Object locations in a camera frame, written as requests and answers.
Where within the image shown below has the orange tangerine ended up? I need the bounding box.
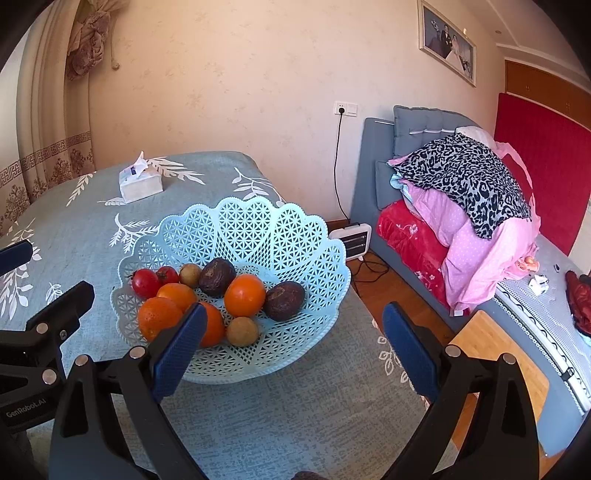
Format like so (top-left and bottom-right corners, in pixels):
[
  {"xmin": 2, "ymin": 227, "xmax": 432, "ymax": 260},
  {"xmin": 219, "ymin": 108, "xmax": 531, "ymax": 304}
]
[
  {"xmin": 157, "ymin": 283, "xmax": 198, "ymax": 312},
  {"xmin": 137, "ymin": 297, "xmax": 183, "ymax": 342}
]

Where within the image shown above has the orange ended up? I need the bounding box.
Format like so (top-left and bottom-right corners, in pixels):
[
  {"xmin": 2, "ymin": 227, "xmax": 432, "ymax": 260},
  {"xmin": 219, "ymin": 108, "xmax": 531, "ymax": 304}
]
[
  {"xmin": 223, "ymin": 274, "xmax": 266, "ymax": 317},
  {"xmin": 199, "ymin": 302, "xmax": 225, "ymax": 348}
]

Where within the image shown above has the red tomato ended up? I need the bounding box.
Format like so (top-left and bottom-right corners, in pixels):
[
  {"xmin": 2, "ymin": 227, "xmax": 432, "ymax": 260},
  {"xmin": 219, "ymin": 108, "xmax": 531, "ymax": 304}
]
[
  {"xmin": 131, "ymin": 268, "xmax": 160, "ymax": 299},
  {"xmin": 156, "ymin": 266, "xmax": 179, "ymax": 286}
]

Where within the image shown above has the brown kiwi fruit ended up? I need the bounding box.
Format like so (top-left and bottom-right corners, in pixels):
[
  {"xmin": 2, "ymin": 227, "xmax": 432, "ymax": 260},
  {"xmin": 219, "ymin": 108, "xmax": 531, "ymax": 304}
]
[{"xmin": 226, "ymin": 317, "xmax": 259, "ymax": 347}]

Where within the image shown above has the dark avocado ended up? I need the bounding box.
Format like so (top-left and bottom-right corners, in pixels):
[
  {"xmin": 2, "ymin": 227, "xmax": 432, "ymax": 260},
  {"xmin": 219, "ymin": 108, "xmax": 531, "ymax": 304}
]
[
  {"xmin": 263, "ymin": 281, "xmax": 305, "ymax": 322},
  {"xmin": 198, "ymin": 257, "xmax": 236, "ymax": 298}
]

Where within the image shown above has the wooden chair seat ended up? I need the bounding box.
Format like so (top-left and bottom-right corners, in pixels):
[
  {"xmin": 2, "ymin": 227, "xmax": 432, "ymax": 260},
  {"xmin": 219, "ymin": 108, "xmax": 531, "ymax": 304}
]
[{"xmin": 450, "ymin": 309, "xmax": 551, "ymax": 451}]

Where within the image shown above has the pink quilt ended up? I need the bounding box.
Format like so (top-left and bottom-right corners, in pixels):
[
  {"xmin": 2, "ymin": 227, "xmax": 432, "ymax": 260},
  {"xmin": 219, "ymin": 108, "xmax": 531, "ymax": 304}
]
[{"xmin": 388, "ymin": 142, "xmax": 541, "ymax": 313}]

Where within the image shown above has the grey upholstered bed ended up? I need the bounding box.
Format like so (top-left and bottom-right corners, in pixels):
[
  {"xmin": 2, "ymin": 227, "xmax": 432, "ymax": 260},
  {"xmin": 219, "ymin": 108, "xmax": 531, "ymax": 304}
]
[{"xmin": 351, "ymin": 106, "xmax": 590, "ymax": 455}]

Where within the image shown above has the beige patterned curtain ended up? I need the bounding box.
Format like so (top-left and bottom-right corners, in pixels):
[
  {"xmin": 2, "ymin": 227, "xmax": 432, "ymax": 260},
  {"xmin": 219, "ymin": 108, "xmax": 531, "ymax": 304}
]
[{"xmin": 1, "ymin": 1, "xmax": 128, "ymax": 233}]

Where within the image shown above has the red quilt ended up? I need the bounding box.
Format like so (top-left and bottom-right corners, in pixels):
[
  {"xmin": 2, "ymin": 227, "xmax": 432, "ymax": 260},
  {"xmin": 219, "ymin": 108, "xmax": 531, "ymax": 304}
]
[{"xmin": 377, "ymin": 200, "xmax": 449, "ymax": 308}]

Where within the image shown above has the white tissue box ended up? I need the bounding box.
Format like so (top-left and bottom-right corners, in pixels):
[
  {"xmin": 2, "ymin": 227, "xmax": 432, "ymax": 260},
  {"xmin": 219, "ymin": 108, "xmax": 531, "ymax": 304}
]
[{"xmin": 118, "ymin": 152, "xmax": 163, "ymax": 204}]

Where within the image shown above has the white electric heater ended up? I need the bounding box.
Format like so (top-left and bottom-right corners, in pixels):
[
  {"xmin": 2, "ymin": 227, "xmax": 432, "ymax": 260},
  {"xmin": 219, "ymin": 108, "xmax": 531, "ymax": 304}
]
[{"xmin": 329, "ymin": 223, "xmax": 372, "ymax": 261}]

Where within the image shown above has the light blue lattice fruit basket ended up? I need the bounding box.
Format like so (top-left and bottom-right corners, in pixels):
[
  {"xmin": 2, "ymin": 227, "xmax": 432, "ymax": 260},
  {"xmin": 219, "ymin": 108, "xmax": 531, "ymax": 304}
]
[{"xmin": 111, "ymin": 197, "xmax": 351, "ymax": 384}]

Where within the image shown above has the leopard print blanket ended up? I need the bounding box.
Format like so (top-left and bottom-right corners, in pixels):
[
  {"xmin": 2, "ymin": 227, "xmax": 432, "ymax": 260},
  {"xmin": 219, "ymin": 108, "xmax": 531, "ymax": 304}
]
[{"xmin": 393, "ymin": 133, "xmax": 532, "ymax": 240}]

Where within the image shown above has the red headboard panel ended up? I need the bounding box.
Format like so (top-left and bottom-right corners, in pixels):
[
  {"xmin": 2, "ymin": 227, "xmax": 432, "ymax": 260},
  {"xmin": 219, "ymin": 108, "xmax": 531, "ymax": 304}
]
[{"xmin": 494, "ymin": 93, "xmax": 590, "ymax": 255}]

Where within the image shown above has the black power cable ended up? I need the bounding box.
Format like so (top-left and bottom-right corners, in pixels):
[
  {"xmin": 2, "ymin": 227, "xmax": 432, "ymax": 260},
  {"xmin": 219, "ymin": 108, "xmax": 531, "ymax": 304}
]
[{"xmin": 332, "ymin": 110, "xmax": 392, "ymax": 285}]

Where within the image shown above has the white wall socket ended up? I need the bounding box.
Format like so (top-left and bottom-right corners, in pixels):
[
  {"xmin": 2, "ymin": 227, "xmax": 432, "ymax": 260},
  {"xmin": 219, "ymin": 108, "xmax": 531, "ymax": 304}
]
[{"xmin": 334, "ymin": 101, "xmax": 359, "ymax": 117}]

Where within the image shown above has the framed wall photo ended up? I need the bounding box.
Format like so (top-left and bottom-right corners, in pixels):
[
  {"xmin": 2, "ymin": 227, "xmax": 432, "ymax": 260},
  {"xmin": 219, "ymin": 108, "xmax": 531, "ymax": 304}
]
[{"xmin": 418, "ymin": 1, "xmax": 477, "ymax": 87}]

